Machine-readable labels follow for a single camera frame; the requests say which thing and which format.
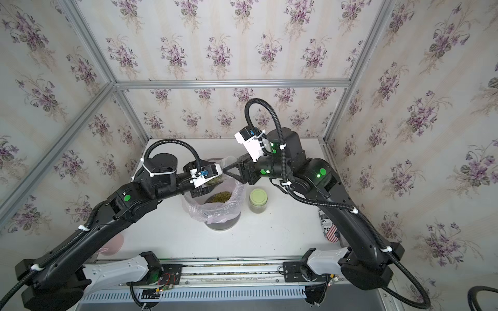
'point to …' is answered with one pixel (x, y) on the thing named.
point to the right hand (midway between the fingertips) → (235, 165)
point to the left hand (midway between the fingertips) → (217, 168)
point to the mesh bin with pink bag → (220, 208)
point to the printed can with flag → (331, 232)
